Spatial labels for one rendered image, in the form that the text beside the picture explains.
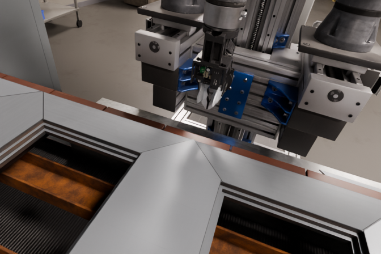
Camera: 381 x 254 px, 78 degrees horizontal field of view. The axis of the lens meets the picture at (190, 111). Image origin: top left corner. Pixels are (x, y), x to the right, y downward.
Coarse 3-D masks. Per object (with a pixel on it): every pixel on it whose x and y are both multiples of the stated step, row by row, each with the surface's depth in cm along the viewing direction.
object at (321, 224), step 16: (32, 128) 55; (48, 128) 57; (64, 128) 56; (16, 144) 51; (80, 144) 55; (96, 144) 54; (112, 144) 53; (0, 160) 49; (128, 160) 52; (112, 192) 44; (224, 192) 48; (240, 192) 47; (256, 208) 47; (272, 208) 46; (288, 208) 46; (208, 224) 41; (304, 224) 45; (320, 224) 44; (336, 224) 44; (208, 240) 40; (352, 240) 43
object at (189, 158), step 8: (176, 144) 55; (144, 152) 52; (152, 152) 52; (160, 152) 52; (168, 152) 53; (176, 152) 53; (184, 152) 53; (192, 152) 53; (200, 152) 54; (168, 160) 51; (176, 160) 51; (184, 160) 51; (192, 160) 51; (200, 160) 52; (208, 160) 52; (192, 168) 50; (200, 168) 50; (208, 168) 50; (216, 176) 49
